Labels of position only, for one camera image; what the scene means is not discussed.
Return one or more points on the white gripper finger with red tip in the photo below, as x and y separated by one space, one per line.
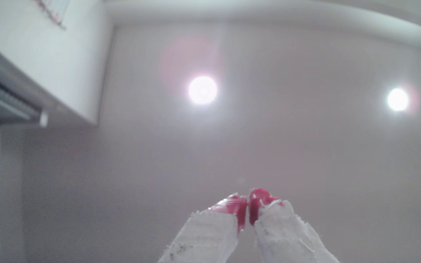
283 233
205 233

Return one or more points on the round ceiling light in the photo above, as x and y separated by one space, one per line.
398 99
203 90

